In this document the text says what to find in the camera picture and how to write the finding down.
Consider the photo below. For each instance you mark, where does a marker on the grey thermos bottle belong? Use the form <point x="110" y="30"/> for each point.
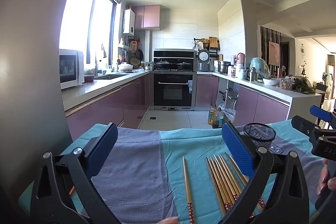
<point x="253" y="75"/>

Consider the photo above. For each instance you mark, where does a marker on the white casserole pot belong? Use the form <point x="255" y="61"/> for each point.
<point x="126" y="67"/>

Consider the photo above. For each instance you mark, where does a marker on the woven basket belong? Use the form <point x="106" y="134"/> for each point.
<point x="135" y="62"/>

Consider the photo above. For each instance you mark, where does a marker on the wall clock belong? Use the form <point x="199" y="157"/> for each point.
<point x="303" y="50"/>

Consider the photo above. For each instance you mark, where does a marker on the clear plastic container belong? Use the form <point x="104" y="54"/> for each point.
<point x="285" y="83"/>

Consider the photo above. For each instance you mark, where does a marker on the bundle of wooden chopsticks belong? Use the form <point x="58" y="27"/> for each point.
<point x="223" y="182"/>

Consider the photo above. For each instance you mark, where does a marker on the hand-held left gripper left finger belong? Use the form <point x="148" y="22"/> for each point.
<point x="105" y="145"/>

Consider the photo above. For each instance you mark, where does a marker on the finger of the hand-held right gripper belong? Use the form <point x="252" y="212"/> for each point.
<point x="302" y="124"/>
<point x="320" y="113"/>

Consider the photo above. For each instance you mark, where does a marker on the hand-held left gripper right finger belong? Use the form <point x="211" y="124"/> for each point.
<point x="236" y="145"/>

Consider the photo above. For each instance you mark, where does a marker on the white plastic bag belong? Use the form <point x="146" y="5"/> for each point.
<point x="229" y="115"/>

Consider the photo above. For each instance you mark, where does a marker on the white bowl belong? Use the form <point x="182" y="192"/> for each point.
<point x="270" y="82"/>

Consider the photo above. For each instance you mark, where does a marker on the teal wrapped appliance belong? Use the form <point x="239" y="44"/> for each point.
<point x="258" y="67"/>

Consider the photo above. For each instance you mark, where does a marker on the oil bottles on floor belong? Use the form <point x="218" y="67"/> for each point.
<point x="219" y="120"/>

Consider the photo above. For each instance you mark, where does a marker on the person's right hand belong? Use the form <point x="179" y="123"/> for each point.
<point x="322" y="179"/>

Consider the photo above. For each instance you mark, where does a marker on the yellow cooking oil bottle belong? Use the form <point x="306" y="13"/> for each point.
<point x="212" y="116"/>

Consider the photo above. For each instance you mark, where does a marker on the wooden cutting board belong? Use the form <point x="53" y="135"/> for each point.
<point x="214" y="43"/>

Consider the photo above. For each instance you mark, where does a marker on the white microwave oven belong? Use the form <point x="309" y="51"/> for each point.
<point x="69" y="69"/>

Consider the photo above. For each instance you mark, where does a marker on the white rice cooker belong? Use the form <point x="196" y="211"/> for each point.
<point x="204" y="61"/>

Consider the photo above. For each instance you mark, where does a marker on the green leafy vegetables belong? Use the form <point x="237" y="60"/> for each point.
<point x="302" y="86"/>

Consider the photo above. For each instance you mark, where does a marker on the kitchen window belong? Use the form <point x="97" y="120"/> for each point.
<point x="78" y="22"/>

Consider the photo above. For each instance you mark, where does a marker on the steel sink faucet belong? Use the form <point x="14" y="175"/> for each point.
<point x="97" y="66"/>

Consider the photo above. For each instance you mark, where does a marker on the black built-in oven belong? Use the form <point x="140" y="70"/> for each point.
<point x="172" y="90"/>

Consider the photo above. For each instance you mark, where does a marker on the teal and grey printed cloth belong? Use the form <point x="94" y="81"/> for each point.
<point x="147" y="174"/>

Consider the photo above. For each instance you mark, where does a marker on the framed wall painting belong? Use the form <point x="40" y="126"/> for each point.
<point x="274" y="53"/>

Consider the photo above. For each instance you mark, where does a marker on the pink kettle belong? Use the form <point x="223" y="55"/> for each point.
<point x="240" y="58"/>

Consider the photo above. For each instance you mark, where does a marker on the black range hood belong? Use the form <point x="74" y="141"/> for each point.
<point x="173" y="53"/>

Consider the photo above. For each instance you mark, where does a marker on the grey refrigerator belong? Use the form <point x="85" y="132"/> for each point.
<point x="31" y="56"/>

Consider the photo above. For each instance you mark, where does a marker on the dark red bowl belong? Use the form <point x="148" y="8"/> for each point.
<point x="89" y="79"/>

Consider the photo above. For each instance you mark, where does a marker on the purple wall cabinets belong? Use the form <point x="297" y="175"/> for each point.
<point x="151" y="16"/>

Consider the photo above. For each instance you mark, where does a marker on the white gas water heater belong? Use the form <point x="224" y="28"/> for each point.
<point x="128" y="22"/>

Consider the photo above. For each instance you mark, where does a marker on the black wok with lid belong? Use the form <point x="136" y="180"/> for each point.
<point x="183" y="65"/>
<point x="163" y="64"/>

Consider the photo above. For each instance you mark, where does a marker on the small steel kettle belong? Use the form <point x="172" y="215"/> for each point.
<point x="150" y="66"/>

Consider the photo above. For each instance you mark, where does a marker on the black mesh utensil holder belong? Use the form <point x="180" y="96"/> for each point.
<point x="260" y="140"/>

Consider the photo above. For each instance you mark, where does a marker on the stainless steel pot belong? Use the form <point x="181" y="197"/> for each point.
<point x="223" y="67"/>

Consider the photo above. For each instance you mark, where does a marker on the hanging black frying pan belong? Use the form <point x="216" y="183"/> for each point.
<point x="140" y="54"/>

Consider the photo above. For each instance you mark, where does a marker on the purple base cabinets with sink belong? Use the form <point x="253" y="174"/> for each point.
<point x="110" y="103"/>

